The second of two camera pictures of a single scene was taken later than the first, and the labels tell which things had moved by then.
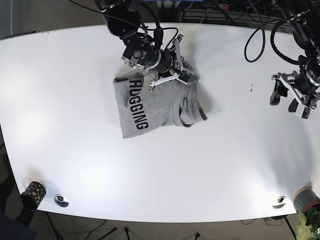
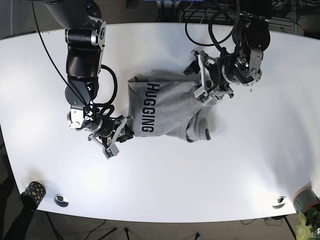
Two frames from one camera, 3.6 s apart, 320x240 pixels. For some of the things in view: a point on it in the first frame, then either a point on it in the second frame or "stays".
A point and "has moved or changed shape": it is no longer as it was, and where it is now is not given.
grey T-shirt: (142, 107) has moved or changed shape
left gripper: (179, 72) -> (104, 130)
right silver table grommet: (279, 202) stays
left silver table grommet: (61, 200) stays
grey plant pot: (304, 199) stays
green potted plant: (308, 225) stays
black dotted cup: (33, 195) stays
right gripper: (307, 102) -> (209, 91)
